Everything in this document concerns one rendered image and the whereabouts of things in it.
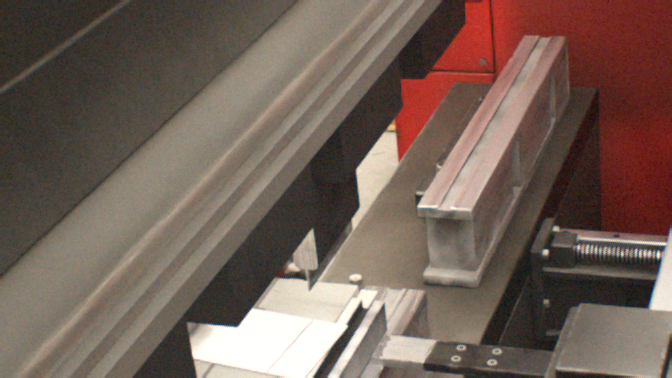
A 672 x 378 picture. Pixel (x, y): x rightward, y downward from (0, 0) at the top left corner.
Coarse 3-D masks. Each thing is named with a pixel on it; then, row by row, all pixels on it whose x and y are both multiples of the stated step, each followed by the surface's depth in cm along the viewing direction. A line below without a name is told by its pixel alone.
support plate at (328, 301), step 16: (272, 288) 122; (288, 288) 122; (304, 288) 122; (320, 288) 121; (336, 288) 121; (352, 288) 121; (272, 304) 120; (288, 304) 120; (304, 304) 119; (320, 304) 119; (336, 304) 119; (336, 320) 117; (224, 368) 111
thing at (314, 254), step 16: (352, 176) 110; (320, 192) 104; (336, 192) 107; (352, 192) 110; (320, 208) 104; (336, 208) 107; (352, 208) 111; (320, 224) 104; (336, 224) 107; (352, 224) 113; (304, 240) 103; (320, 240) 104; (336, 240) 110; (304, 256) 104; (320, 256) 105; (320, 272) 107
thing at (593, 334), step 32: (576, 320) 106; (608, 320) 105; (640, 320) 105; (384, 352) 110; (416, 352) 110; (448, 352) 109; (480, 352) 109; (512, 352) 108; (544, 352) 108; (576, 352) 102; (608, 352) 101; (640, 352) 101
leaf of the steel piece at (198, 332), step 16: (256, 320) 117; (272, 320) 117; (288, 320) 117; (304, 320) 116; (192, 336) 116; (208, 336) 116; (224, 336) 116; (240, 336) 115; (256, 336) 115; (272, 336) 115; (288, 336) 114; (192, 352) 114; (208, 352) 114; (224, 352) 113; (240, 352) 113; (256, 352) 113; (272, 352) 112; (240, 368) 111; (256, 368) 111
